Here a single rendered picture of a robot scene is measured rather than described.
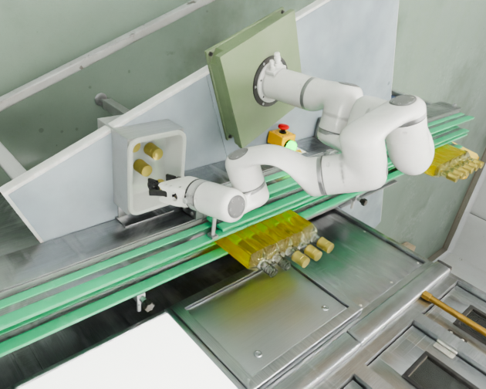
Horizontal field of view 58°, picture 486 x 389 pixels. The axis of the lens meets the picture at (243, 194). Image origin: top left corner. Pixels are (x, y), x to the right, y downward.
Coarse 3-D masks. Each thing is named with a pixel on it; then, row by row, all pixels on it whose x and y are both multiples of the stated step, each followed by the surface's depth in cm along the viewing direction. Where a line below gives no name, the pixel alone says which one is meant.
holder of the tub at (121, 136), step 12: (156, 120) 120; (168, 120) 121; (120, 132) 110; (132, 132) 111; (144, 132) 112; (156, 132) 113; (120, 144) 110; (120, 156) 111; (120, 168) 113; (120, 180) 115; (120, 192) 117; (120, 204) 119; (120, 216) 125; (132, 216) 126; (144, 216) 127; (156, 216) 128
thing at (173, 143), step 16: (144, 144) 118; (160, 144) 122; (176, 144) 120; (128, 160) 108; (144, 160) 120; (160, 160) 124; (176, 160) 122; (128, 176) 111; (160, 176) 127; (176, 176) 124; (128, 192) 113; (144, 192) 125; (128, 208) 116; (144, 208) 119
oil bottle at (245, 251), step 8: (240, 232) 132; (216, 240) 134; (224, 240) 130; (232, 240) 128; (240, 240) 128; (248, 240) 129; (224, 248) 131; (232, 248) 128; (240, 248) 126; (248, 248) 126; (256, 248) 126; (240, 256) 127; (248, 256) 124; (256, 256) 123; (264, 256) 124; (248, 264) 125; (256, 264) 123
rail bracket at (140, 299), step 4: (144, 292) 115; (136, 296) 114; (140, 296) 114; (144, 296) 115; (136, 300) 115; (140, 300) 114; (144, 300) 113; (148, 300) 113; (140, 304) 117; (144, 304) 112; (148, 304) 112; (152, 304) 112; (140, 308) 118; (144, 308) 112; (148, 308) 112; (152, 308) 113
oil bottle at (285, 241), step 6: (258, 222) 138; (264, 222) 139; (258, 228) 136; (264, 228) 136; (270, 228) 136; (276, 228) 136; (270, 234) 134; (276, 234) 134; (282, 234) 134; (276, 240) 131; (282, 240) 132; (288, 240) 132; (282, 246) 130; (288, 246) 131; (282, 252) 131
